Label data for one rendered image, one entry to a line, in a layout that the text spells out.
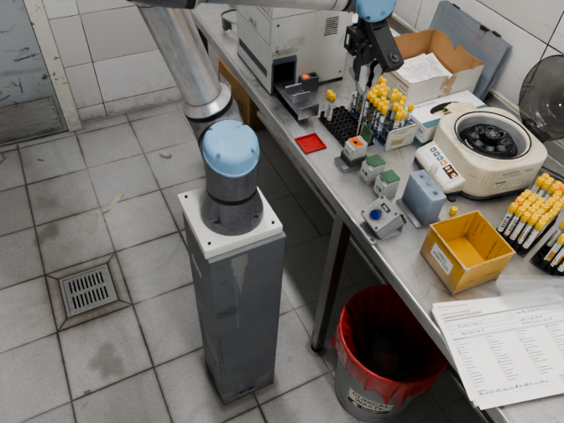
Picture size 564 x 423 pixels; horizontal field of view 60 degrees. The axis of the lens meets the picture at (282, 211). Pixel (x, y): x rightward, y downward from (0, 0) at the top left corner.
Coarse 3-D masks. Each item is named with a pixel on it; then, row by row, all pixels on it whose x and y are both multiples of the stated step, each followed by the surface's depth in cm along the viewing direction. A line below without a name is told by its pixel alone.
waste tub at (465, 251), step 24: (480, 216) 111; (432, 240) 109; (456, 240) 118; (480, 240) 113; (504, 240) 106; (432, 264) 112; (456, 264) 103; (480, 264) 102; (504, 264) 107; (456, 288) 106
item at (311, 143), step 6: (300, 138) 142; (306, 138) 142; (312, 138) 142; (318, 138) 141; (300, 144) 139; (306, 144) 140; (312, 144) 140; (318, 144) 140; (324, 144) 139; (306, 150) 138; (312, 150) 138; (318, 150) 139
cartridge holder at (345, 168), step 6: (342, 150) 134; (342, 156) 134; (366, 156) 133; (336, 162) 135; (342, 162) 134; (348, 162) 132; (354, 162) 132; (360, 162) 133; (342, 168) 132; (348, 168) 132; (354, 168) 133
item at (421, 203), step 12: (408, 180) 121; (420, 180) 118; (432, 180) 118; (408, 192) 122; (420, 192) 117; (432, 192) 115; (408, 204) 124; (420, 204) 118; (432, 204) 115; (408, 216) 122; (420, 216) 120; (432, 216) 118
